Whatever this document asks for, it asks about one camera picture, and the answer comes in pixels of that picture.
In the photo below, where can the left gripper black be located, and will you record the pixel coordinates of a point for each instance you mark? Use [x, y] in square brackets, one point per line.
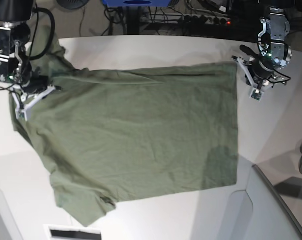
[260, 70]

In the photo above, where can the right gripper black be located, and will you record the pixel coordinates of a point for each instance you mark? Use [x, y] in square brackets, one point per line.
[32, 83]

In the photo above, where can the green t-shirt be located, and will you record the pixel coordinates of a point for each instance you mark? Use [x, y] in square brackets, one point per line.
[110, 136]

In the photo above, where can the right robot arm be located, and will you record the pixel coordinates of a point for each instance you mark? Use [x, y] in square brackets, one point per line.
[15, 63]

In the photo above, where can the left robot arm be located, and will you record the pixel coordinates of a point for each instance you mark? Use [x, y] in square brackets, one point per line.
[273, 52]

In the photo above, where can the power strip with red light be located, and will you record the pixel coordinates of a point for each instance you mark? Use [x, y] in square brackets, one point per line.
[207, 20]

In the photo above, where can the black round fan base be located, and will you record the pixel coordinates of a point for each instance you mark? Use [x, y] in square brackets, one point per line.
[72, 4]

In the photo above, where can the grey metal stand right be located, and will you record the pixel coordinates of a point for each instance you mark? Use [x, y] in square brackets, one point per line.
[282, 175]

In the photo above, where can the blue plastic bin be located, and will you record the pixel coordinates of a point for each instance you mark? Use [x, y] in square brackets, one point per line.
[136, 3]

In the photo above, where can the black table leg post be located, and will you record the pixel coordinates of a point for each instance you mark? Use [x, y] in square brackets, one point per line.
[133, 20]

